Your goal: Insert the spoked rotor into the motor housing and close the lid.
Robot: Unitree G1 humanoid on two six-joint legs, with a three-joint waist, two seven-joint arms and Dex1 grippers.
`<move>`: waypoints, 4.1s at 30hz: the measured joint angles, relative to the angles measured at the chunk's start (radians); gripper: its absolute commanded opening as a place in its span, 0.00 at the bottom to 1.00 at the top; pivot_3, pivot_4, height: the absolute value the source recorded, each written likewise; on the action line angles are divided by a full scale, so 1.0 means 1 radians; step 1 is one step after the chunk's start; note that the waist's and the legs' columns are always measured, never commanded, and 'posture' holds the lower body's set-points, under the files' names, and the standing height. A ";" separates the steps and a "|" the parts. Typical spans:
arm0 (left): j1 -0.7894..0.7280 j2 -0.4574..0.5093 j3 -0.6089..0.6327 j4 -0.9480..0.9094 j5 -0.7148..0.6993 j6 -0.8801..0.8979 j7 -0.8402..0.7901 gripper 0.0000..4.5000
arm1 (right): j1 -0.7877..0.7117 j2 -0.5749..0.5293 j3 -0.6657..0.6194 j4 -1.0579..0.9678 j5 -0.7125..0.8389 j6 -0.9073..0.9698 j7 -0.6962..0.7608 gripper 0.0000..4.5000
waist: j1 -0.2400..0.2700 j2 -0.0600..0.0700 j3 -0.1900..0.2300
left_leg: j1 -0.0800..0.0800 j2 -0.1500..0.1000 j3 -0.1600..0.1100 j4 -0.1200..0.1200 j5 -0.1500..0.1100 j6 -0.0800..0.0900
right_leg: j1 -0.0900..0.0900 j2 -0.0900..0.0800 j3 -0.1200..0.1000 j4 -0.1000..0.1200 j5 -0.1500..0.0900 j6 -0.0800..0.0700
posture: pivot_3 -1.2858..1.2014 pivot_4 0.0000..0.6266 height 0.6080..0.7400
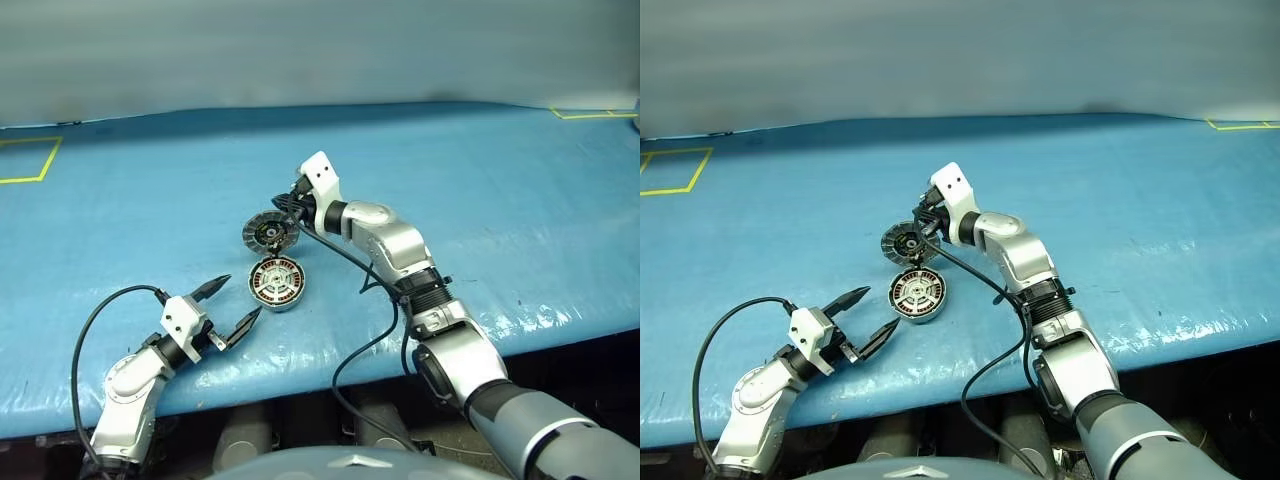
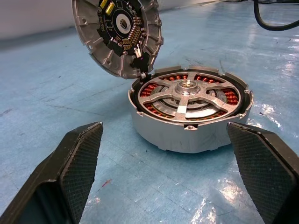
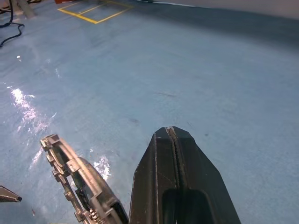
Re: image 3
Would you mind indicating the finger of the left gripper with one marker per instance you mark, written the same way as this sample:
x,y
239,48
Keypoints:
x,y
9,196

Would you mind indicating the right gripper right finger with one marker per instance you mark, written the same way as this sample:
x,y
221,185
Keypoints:
x,y
203,177

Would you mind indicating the blue plastic table cover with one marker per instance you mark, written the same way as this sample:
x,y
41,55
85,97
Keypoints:
x,y
163,70

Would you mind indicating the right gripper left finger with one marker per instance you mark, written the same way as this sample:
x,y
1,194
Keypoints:
x,y
149,186

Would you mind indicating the grey metal post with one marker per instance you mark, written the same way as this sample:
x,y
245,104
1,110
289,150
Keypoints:
x,y
25,8

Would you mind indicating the grey finned motor housing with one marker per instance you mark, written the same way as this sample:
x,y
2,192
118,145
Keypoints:
x,y
93,177

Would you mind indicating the red object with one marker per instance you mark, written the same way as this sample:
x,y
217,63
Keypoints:
x,y
63,1

